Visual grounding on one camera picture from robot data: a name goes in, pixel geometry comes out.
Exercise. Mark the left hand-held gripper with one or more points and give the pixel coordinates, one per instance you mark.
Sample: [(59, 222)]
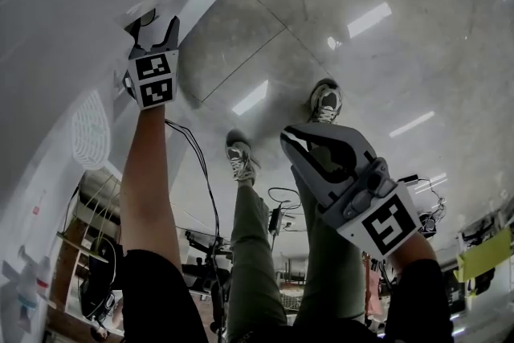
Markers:
[(154, 78)]

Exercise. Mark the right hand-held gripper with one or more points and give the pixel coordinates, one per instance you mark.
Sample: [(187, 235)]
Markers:
[(375, 209)]

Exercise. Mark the white cup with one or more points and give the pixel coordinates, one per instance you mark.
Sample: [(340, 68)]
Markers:
[(154, 34)]

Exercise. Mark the white water dispenser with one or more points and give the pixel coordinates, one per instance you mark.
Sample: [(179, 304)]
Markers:
[(48, 52)]

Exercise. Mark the person's right forearm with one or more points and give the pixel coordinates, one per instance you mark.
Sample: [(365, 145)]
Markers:
[(413, 251)]

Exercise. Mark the person's left forearm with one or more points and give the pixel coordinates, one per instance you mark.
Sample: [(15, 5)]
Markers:
[(146, 180)]

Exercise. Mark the person's right sneaker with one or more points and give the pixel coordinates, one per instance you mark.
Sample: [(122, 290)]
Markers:
[(326, 100)]

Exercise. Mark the person's sneaker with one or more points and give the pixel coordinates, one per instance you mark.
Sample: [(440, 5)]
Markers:
[(326, 100), (240, 158)]

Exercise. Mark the black power adapter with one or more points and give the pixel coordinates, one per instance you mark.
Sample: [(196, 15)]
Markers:
[(274, 221)]

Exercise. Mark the person's left sneaker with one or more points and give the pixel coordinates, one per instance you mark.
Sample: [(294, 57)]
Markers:
[(240, 158)]

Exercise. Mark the person's right green trouser leg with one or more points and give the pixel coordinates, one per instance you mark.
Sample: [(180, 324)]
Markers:
[(333, 265)]

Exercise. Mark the person's green trouser leg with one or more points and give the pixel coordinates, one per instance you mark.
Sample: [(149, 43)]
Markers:
[(251, 253), (333, 265)]

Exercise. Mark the white drip tray grille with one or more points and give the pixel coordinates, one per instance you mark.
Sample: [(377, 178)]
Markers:
[(91, 132)]

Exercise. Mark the person's left green trouser leg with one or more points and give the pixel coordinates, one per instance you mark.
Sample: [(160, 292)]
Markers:
[(251, 253)]

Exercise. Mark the person's right black sleeve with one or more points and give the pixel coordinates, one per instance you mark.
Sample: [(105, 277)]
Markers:
[(417, 305)]

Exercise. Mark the person's black sleeve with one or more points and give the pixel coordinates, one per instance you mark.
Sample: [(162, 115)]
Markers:
[(156, 297), (417, 305)]

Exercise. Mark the yellow-green cloth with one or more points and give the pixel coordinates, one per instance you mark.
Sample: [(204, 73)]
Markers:
[(484, 255)]

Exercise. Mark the person's left black sleeve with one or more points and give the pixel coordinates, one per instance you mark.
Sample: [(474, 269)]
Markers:
[(156, 297)]

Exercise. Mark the wooden shelf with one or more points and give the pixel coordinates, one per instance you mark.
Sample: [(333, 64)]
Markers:
[(74, 245)]

